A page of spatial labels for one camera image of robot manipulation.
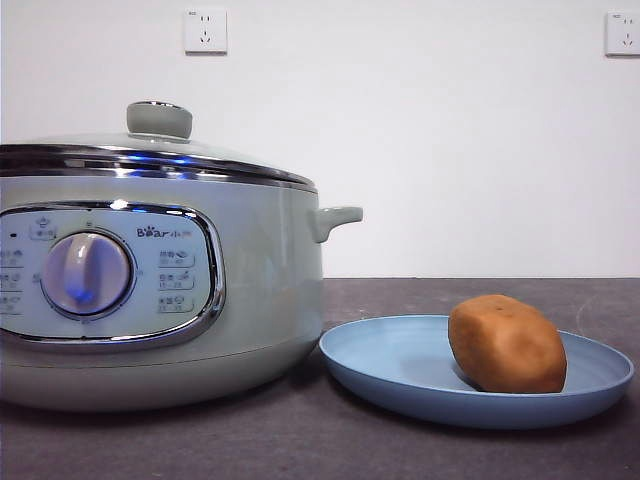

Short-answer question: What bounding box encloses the blue round plate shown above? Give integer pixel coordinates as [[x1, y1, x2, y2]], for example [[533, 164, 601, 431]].
[[318, 313, 636, 430]]

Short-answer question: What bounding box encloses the pale green electric steamer pot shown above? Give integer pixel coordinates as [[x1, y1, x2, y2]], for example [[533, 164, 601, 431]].
[[0, 174, 364, 412]]

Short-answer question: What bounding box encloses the brown potato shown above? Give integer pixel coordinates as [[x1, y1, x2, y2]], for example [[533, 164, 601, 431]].
[[447, 293, 568, 394]]

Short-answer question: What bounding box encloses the glass lid with grey knob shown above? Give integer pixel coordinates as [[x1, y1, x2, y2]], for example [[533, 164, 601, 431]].
[[0, 100, 318, 195]]

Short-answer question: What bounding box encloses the white wall socket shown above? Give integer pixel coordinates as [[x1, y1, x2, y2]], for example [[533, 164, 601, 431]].
[[604, 10, 640, 57], [184, 8, 229, 55]]

